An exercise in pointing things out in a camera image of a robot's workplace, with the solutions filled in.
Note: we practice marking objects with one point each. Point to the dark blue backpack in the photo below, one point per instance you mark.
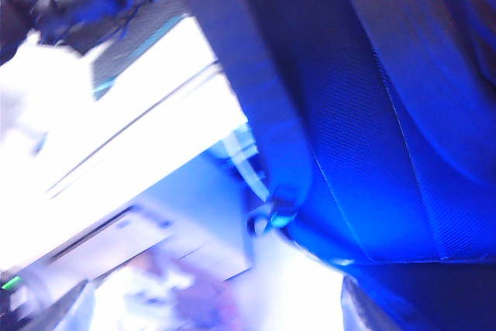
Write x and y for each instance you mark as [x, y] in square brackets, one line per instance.
[368, 114]

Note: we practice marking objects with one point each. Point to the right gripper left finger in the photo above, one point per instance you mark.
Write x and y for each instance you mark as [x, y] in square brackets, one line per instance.
[62, 311]

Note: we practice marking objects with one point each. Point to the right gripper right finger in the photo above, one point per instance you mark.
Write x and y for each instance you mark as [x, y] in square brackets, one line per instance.
[360, 311]

